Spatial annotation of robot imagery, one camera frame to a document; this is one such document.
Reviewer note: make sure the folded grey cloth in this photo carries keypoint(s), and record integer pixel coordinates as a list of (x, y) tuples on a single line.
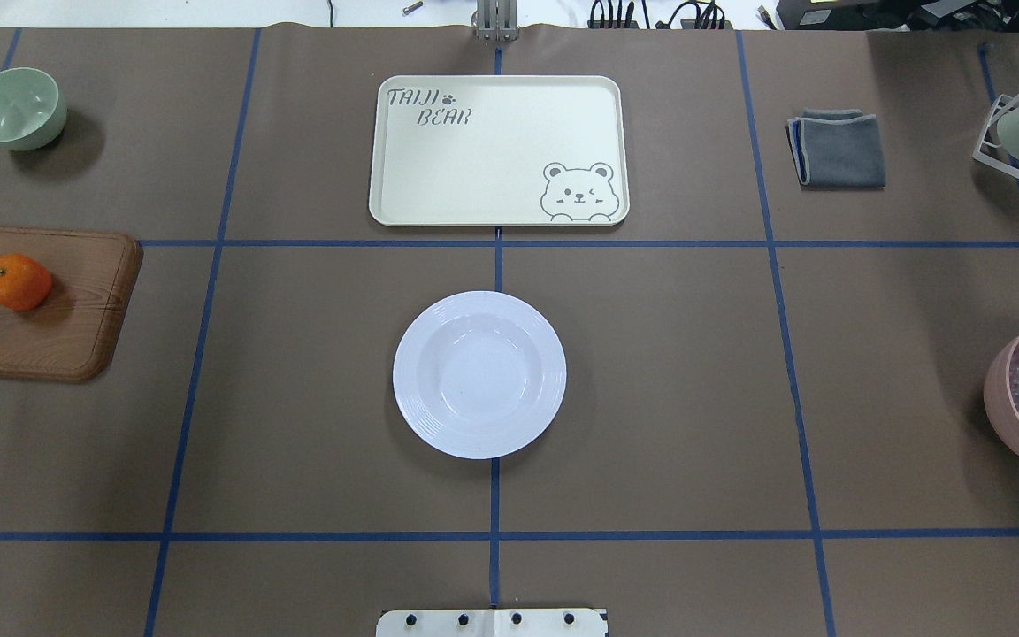
[(837, 149)]

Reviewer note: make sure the green ceramic bowl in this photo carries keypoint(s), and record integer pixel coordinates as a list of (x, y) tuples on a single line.
[(33, 110)]

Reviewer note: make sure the orange mandarin fruit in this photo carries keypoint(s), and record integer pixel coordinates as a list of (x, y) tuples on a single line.
[(24, 283)]

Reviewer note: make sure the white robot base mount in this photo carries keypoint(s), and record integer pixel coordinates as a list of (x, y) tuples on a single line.
[(494, 622)]

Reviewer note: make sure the cream bear print tray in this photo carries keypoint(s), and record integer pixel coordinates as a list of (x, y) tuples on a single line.
[(499, 150)]

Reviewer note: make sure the white round plate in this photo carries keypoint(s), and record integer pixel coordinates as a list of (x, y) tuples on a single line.
[(479, 375)]

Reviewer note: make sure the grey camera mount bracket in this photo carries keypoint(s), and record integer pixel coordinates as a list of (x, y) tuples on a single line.
[(496, 20)]

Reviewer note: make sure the brown wooden tray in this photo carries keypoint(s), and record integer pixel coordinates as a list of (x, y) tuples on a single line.
[(72, 335)]

